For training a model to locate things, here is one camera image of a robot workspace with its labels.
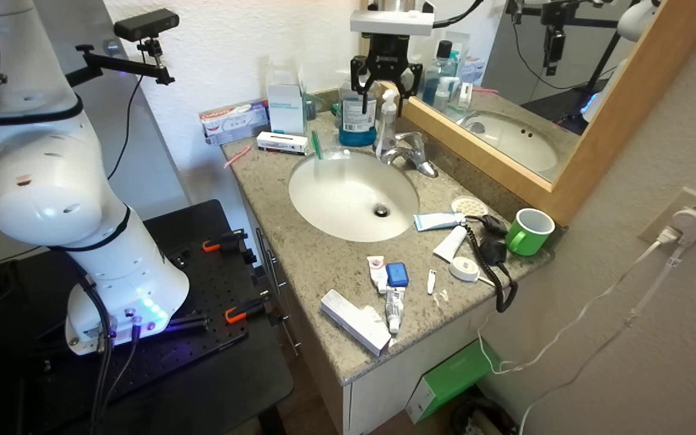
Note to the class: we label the clear pump soap bottle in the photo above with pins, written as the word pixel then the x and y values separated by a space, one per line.
pixel 387 123

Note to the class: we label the white oval sink basin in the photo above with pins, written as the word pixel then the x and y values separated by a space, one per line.
pixel 340 194

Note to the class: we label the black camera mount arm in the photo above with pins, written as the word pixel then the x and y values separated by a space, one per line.
pixel 121 67

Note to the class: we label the thin pink stick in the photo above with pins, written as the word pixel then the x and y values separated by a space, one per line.
pixel 237 158

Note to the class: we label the green mug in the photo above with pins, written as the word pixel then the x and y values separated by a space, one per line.
pixel 531 236

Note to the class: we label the white cosmetic tube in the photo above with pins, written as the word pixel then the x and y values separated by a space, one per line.
pixel 450 246

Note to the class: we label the wooden framed wall mirror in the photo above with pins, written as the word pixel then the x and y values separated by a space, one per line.
pixel 581 171

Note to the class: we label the white and red small pack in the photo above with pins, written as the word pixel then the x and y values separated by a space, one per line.
pixel 375 274

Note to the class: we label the green cardboard box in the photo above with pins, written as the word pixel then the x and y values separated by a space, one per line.
pixel 452 378

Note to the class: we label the chrome sink drain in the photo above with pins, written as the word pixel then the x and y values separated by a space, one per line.
pixel 381 211

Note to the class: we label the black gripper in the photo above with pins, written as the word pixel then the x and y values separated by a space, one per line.
pixel 387 50

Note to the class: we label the white box black label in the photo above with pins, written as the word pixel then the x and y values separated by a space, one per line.
pixel 280 143

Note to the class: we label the black robot table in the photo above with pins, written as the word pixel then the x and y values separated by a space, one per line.
pixel 203 371

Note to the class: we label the white plug-in charger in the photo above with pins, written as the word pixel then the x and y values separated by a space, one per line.
pixel 688 223

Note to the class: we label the orange black clamp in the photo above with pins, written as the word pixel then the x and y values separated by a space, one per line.
pixel 245 313
pixel 222 243

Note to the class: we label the blue mouthwash bottle black cap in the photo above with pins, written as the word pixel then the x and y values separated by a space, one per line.
pixel 355 123

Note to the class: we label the clear plastic bag green edge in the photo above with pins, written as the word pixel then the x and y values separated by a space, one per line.
pixel 326 147

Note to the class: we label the chrome faucet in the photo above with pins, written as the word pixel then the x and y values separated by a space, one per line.
pixel 409 153

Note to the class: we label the small slim stick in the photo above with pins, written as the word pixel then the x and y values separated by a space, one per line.
pixel 430 282

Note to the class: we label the small blue floss case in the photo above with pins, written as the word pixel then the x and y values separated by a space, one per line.
pixel 396 274

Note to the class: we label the small round white container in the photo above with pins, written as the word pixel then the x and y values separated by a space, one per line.
pixel 465 269

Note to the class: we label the round white dimpled disc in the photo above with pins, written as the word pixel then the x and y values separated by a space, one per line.
pixel 470 206

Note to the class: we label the blue cosmetic tube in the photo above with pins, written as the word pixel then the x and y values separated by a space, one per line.
pixel 439 220

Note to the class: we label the silver wrist camera bar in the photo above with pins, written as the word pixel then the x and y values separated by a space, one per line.
pixel 392 23

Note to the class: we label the plain white box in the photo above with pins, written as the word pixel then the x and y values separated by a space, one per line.
pixel 288 104

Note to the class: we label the white vanity cabinet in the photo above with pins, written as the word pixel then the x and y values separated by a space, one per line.
pixel 387 396

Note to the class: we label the black stereo camera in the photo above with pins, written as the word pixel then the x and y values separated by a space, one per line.
pixel 146 25

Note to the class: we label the silver toothpaste tube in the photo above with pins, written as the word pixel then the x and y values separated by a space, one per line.
pixel 395 311

